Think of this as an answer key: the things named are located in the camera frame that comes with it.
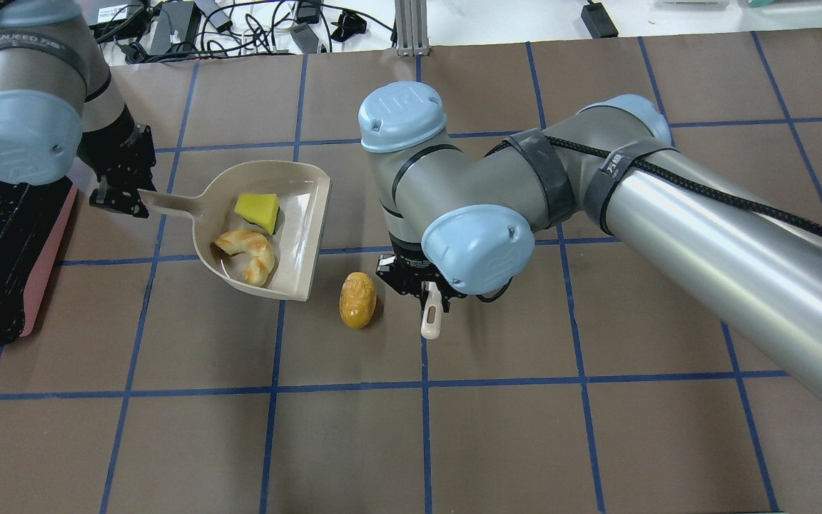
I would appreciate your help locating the round golden bread bun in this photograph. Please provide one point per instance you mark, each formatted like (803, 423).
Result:
(358, 300)

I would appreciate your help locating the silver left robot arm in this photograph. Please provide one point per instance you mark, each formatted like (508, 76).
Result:
(59, 102)

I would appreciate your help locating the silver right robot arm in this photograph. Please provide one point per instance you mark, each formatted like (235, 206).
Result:
(461, 227)

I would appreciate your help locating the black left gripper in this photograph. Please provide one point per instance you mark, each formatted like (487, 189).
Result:
(128, 165)

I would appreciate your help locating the beige hand brush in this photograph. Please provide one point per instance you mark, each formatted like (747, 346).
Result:
(432, 312)

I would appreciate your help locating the black power adapter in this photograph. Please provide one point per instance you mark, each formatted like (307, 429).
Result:
(174, 27)

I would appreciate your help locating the croissant bread piece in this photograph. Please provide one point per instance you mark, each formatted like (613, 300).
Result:
(262, 256)

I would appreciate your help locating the yellow sponge block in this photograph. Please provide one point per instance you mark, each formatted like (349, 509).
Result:
(259, 209)

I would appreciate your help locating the beige plastic dustpan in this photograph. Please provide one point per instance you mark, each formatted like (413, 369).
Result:
(303, 192)

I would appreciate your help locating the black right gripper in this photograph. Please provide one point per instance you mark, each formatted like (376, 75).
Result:
(407, 273)

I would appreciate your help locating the aluminium frame post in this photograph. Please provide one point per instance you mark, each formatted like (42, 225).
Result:
(410, 28)

